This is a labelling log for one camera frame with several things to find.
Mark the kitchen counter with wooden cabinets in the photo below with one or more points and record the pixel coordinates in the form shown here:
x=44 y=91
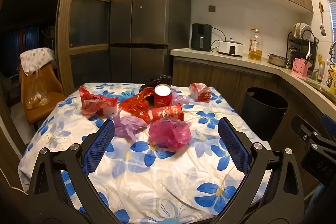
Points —
x=210 y=74

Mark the clear plastic bag of fruit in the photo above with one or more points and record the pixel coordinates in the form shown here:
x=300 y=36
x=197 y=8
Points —
x=36 y=95

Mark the black dish rack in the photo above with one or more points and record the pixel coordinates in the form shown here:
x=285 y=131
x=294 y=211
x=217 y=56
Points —
x=291 y=48

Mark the dotted white cloth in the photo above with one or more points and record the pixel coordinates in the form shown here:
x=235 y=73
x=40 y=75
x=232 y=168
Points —
x=36 y=58

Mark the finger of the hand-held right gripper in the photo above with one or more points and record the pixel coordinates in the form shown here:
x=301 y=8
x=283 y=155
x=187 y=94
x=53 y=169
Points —
x=302 y=127
x=326 y=118

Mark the row of white plates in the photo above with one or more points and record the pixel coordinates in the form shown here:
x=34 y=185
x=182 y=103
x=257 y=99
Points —
x=302 y=29

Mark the steel bowl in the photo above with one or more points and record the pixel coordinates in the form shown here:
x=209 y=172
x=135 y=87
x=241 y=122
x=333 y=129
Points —
x=277 y=60

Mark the orange chair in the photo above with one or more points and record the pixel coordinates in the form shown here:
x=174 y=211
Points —
x=53 y=99

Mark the hanging metal spatula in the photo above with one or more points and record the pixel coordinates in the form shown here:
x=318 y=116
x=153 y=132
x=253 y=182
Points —
x=322 y=29

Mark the black trash bin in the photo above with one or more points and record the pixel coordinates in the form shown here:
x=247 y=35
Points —
x=262 y=111

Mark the blue floral tablecloth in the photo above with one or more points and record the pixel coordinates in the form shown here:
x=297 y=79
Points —
x=162 y=182

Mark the steel sink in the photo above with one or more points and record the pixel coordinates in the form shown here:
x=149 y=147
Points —
x=326 y=90

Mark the window blinds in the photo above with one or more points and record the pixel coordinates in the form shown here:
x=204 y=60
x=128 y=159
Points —
x=333 y=19

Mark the dark wall socket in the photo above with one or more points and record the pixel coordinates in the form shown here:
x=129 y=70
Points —
x=212 y=8

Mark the black plastic bag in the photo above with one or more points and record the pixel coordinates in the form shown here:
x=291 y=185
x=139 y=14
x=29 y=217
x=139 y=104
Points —
x=157 y=81

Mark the pink plastic bag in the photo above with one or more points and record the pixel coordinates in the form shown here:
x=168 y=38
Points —
x=170 y=134

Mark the grey refrigerator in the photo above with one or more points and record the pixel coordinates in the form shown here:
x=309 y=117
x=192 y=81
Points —
x=147 y=29

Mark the drink can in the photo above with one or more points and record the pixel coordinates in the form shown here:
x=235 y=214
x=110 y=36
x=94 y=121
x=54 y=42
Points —
x=319 y=74

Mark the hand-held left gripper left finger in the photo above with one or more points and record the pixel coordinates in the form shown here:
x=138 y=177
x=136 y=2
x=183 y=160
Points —
x=98 y=148

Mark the pink utensil basket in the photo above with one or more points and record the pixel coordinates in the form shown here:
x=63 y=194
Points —
x=302 y=69

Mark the red foil mesh bag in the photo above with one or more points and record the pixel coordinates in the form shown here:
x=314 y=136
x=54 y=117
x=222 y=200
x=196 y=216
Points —
x=136 y=106

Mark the red and white plastic bag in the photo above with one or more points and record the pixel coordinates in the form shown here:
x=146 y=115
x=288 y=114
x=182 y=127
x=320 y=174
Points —
x=200 y=92

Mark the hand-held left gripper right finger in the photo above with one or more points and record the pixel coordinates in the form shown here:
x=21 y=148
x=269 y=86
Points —
x=233 y=145

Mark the cooking oil bottle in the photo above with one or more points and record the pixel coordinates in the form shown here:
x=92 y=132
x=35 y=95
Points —
x=255 y=50

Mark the white rice cooker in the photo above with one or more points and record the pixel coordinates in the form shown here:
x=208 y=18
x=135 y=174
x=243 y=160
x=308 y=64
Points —
x=231 y=49

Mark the wooden glass-panel door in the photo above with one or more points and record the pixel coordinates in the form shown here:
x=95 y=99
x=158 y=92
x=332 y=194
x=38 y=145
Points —
x=64 y=29

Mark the black air fryer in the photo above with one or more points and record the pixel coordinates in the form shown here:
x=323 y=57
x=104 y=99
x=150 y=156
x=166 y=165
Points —
x=200 y=37

